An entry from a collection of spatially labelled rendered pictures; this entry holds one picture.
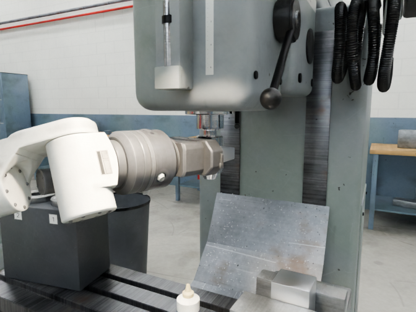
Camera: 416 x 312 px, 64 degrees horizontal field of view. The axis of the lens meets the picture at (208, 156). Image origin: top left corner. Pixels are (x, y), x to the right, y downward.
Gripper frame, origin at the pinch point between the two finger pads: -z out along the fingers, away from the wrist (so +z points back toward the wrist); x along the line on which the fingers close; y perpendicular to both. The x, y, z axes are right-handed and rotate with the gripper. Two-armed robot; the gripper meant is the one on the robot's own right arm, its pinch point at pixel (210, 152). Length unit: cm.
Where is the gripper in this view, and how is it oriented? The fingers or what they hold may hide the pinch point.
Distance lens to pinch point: 57.5
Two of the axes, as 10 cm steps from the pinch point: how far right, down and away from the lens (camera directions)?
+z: -7.1, 0.9, -7.0
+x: -7.0, -1.0, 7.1
